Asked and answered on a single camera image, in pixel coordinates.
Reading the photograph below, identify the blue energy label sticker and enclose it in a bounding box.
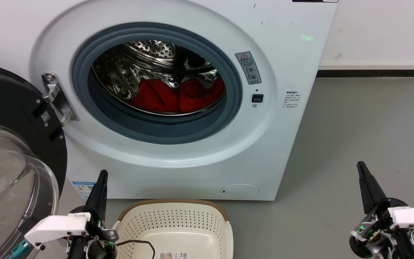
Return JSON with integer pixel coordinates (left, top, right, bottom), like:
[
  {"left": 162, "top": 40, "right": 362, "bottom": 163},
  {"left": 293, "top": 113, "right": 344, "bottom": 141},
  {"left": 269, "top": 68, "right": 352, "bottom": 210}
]
[{"left": 72, "top": 181, "right": 96, "bottom": 199}]

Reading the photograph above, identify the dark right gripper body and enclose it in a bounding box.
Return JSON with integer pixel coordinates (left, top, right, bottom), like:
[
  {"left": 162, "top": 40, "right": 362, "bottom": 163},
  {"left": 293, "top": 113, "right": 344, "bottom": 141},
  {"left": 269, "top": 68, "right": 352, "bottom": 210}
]
[{"left": 349, "top": 197, "right": 414, "bottom": 259}]

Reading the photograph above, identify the teal plastic clip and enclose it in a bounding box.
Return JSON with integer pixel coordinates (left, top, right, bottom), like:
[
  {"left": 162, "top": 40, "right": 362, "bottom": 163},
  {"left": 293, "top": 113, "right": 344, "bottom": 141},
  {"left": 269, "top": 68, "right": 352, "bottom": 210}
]
[{"left": 11, "top": 239, "right": 31, "bottom": 259}]

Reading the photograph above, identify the grey rubber door gasket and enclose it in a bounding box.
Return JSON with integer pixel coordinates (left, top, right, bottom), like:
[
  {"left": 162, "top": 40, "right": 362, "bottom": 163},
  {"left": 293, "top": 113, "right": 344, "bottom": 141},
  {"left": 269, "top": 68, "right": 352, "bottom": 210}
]
[{"left": 71, "top": 22, "right": 243, "bottom": 145}]

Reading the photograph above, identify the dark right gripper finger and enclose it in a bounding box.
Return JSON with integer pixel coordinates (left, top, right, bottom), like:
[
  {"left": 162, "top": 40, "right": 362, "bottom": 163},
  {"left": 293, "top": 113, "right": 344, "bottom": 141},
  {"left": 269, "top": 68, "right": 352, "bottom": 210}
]
[
  {"left": 360, "top": 161, "right": 388, "bottom": 208},
  {"left": 357, "top": 162, "right": 375, "bottom": 214}
]

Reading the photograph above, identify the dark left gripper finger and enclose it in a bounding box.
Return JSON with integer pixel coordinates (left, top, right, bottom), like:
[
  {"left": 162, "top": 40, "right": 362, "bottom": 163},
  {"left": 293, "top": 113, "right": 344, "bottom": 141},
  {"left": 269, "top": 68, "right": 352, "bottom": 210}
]
[
  {"left": 85, "top": 170, "right": 104, "bottom": 216},
  {"left": 97, "top": 170, "right": 108, "bottom": 221}
]

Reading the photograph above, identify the black glass washer door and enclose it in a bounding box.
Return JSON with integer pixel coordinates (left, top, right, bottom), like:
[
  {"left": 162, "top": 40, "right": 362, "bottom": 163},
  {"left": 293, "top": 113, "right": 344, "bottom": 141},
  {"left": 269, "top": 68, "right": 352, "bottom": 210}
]
[{"left": 0, "top": 62, "right": 68, "bottom": 259}]

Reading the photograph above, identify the cream perforated laundry basket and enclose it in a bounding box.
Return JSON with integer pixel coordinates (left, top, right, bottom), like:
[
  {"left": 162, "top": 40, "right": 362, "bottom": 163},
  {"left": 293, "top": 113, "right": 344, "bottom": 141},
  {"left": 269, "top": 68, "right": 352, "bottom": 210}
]
[{"left": 113, "top": 199, "right": 234, "bottom": 259}]

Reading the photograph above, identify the round white filter cover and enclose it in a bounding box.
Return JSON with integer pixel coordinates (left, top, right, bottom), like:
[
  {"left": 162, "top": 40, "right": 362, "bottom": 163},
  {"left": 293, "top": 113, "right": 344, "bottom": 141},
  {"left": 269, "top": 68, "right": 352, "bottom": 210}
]
[{"left": 221, "top": 184, "right": 260, "bottom": 200}]

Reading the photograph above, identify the red garment with white trim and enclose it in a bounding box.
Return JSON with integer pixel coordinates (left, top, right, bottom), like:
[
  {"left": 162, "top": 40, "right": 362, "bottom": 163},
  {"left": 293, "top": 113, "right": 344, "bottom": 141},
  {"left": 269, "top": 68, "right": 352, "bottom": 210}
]
[{"left": 132, "top": 76, "right": 226, "bottom": 113}]

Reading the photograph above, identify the white front-load washing machine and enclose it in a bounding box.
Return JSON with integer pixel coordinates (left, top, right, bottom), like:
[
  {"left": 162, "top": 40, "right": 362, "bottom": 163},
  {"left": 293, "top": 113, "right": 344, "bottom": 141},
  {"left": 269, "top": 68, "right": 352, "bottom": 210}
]
[{"left": 0, "top": 0, "right": 340, "bottom": 201}]

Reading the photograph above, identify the small printed text label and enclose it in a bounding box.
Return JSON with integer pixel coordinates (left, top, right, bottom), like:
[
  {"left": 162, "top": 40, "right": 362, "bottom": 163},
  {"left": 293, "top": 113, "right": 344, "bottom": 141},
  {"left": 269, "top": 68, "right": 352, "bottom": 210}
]
[{"left": 283, "top": 90, "right": 302, "bottom": 109}]

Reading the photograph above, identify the silver metal door hinge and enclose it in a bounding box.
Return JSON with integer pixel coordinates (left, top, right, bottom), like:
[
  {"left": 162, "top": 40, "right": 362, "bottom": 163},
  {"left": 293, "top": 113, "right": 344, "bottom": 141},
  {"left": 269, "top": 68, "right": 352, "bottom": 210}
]
[{"left": 42, "top": 72, "right": 80, "bottom": 127}]

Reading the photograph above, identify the grey warning sticker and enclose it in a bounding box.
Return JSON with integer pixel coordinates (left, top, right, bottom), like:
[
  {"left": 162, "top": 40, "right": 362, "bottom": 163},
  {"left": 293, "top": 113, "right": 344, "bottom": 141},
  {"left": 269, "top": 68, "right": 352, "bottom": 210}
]
[{"left": 235, "top": 51, "right": 262, "bottom": 85}]

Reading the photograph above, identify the thin black cable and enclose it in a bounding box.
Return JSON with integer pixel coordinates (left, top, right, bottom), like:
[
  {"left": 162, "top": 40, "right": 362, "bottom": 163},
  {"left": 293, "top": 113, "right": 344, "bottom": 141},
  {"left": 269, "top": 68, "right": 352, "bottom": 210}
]
[{"left": 115, "top": 239, "right": 156, "bottom": 259}]

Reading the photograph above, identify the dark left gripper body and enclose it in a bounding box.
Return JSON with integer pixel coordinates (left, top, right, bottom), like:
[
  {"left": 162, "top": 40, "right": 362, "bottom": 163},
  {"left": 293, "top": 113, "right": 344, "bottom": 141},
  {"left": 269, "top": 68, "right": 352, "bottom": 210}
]
[{"left": 67, "top": 206, "right": 119, "bottom": 259}]

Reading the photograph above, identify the black wall baseboard strip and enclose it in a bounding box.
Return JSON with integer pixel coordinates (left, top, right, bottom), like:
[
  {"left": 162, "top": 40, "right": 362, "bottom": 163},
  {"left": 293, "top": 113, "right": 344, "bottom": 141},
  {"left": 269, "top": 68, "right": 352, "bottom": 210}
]
[{"left": 317, "top": 69, "right": 414, "bottom": 78}]

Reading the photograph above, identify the stainless steel washing machine drum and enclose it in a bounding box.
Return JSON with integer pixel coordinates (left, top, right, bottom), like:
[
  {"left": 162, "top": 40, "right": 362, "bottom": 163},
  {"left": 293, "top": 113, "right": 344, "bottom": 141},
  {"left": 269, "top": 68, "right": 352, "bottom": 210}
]
[{"left": 92, "top": 40, "right": 227, "bottom": 116}]

